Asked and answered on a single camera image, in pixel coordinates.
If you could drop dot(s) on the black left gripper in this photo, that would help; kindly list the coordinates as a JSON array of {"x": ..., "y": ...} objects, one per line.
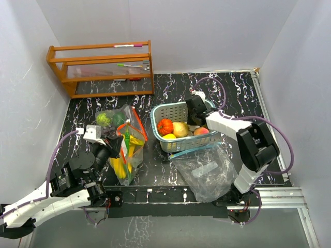
[{"x": 115, "y": 143}]

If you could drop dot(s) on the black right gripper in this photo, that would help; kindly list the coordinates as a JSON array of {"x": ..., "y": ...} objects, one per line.
[{"x": 190, "y": 122}]

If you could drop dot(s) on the yellow bananas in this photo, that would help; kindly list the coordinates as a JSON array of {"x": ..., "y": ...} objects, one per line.
[{"x": 136, "y": 158}]

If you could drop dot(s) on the clear zip bag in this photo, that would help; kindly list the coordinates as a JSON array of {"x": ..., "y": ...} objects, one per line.
[
  {"x": 207, "y": 170},
  {"x": 111, "y": 120},
  {"x": 127, "y": 127}
]

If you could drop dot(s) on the clear zip top bag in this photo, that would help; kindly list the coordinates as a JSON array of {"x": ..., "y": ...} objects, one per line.
[{"x": 111, "y": 120}]

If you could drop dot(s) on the yellow pear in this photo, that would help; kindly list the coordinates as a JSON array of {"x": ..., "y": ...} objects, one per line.
[{"x": 180, "y": 129}]

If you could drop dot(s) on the green custard apple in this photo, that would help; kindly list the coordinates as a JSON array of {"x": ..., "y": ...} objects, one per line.
[{"x": 103, "y": 120}]

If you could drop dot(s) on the green cucumber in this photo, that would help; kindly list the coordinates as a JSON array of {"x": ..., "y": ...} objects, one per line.
[{"x": 129, "y": 165}]

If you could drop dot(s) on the orange carrot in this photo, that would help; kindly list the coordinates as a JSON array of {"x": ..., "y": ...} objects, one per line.
[{"x": 165, "y": 126}]

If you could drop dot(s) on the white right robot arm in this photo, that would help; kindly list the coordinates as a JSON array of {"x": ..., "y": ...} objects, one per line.
[{"x": 257, "y": 146}]

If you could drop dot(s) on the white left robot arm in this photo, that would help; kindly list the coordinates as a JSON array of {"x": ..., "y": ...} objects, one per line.
[{"x": 75, "y": 185}]

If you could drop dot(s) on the orange peach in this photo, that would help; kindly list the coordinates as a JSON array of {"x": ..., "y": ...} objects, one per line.
[{"x": 200, "y": 131}]

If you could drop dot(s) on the teal plastic basket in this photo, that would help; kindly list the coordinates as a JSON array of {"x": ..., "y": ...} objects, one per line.
[{"x": 177, "y": 112}]

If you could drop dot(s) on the green white marker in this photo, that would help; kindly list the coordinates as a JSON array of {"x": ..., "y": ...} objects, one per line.
[{"x": 127, "y": 65}]

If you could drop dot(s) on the wooden rack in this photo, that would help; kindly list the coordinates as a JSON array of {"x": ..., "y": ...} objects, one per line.
[{"x": 75, "y": 65}]

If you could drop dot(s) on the pink white marker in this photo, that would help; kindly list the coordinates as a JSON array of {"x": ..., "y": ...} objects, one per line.
[{"x": 128, "y": 46}]

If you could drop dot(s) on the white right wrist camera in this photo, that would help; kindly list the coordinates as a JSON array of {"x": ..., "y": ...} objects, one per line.
[{"x": 199, "y": 93}]

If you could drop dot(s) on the black metal base rail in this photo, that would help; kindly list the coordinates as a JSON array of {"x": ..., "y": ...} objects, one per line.
[{"x": 124, "y": 202}]

